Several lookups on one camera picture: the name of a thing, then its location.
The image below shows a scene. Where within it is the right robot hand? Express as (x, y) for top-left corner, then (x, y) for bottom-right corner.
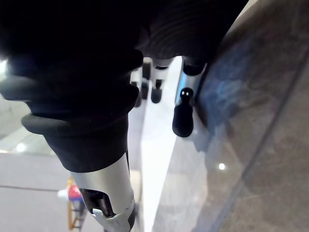
(0, 0), (249, 232)

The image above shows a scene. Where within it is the red white blue bottle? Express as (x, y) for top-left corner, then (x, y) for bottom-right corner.
(57, 184), (82, 201)

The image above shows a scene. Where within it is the yellow wire rack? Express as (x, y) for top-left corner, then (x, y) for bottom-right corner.
(67, 175), (85, 231)

